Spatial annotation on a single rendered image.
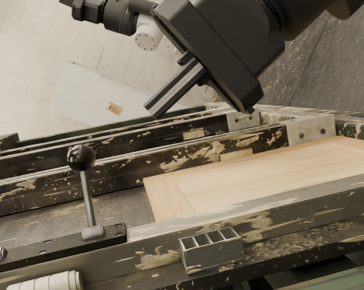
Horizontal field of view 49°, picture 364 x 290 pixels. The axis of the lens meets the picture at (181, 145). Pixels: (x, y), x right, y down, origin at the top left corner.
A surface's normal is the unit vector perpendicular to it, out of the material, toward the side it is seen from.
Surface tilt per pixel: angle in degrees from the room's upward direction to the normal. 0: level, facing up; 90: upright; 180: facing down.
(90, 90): 90
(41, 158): 90
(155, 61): 90
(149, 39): 85
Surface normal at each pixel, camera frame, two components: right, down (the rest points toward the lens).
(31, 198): 0.17, 0.13
